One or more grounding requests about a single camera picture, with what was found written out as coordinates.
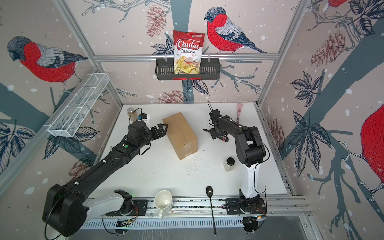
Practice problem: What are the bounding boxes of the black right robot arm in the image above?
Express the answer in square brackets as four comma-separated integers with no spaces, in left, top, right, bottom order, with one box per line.
[203,116,271,199]

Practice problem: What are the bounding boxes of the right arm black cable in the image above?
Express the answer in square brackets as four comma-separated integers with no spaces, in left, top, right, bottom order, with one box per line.
[251,140,271,196]

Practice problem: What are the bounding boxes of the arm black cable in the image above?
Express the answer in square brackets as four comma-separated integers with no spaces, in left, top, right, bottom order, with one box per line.
[100,214,140,236]
[251,140,271,196]

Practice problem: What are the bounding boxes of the Chuba cassava chips bag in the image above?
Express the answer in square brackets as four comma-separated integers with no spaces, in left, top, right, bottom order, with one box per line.
[173,30,205,74]

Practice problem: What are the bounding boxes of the black lid glass jar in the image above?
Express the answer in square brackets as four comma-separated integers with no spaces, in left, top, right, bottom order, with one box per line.
[224,157,235,172]

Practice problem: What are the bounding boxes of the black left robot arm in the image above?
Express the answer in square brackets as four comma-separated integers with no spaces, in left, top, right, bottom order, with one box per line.
[42,121,168,237]

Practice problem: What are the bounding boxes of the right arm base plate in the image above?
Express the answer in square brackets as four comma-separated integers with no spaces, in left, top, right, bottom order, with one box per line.
[224,195,267,215]

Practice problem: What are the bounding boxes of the brown spice jar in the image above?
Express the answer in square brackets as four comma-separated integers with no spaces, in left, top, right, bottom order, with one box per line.
[127,108,138,120]

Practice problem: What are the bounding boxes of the cream ceramic mug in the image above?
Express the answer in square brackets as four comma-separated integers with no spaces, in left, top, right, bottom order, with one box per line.
[155,190,173,220]

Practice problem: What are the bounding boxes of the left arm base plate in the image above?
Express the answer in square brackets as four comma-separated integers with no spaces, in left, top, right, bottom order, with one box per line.
[106,199,149,217]

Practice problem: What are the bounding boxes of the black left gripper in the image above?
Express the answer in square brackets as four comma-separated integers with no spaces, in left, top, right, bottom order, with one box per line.
[138,122,168,149]

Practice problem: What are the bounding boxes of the brown cardboard express box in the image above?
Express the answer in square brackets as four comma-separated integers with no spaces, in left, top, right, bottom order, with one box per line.
[163,112,198,160]

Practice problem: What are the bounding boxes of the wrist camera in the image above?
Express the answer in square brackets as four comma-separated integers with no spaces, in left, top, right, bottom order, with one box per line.
[138,113,151,128]
[210,109,221,120]

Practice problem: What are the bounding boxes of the black wire wall basket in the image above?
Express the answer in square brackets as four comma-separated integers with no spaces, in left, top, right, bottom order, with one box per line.
[155,57,221,81]

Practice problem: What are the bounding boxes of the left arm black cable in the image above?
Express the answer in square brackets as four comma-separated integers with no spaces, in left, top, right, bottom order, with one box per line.
[100,214,140,236]

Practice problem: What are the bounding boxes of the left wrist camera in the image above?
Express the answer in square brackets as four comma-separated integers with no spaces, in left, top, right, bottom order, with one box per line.
[138,113,151,128]

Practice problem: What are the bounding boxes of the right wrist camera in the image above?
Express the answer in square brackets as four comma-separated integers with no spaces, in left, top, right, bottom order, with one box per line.
[210,109,221,120]

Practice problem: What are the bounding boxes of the black long spoon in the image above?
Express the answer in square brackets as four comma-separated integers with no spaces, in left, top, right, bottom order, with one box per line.
[206,186,217,236]

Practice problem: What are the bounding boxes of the aluminium front rail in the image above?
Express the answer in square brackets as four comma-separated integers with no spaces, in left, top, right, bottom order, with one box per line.
[64,194,310,220]

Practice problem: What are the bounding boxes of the white wire mesh shelf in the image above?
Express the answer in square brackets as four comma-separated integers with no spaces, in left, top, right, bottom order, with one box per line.
[48,73,110,137]

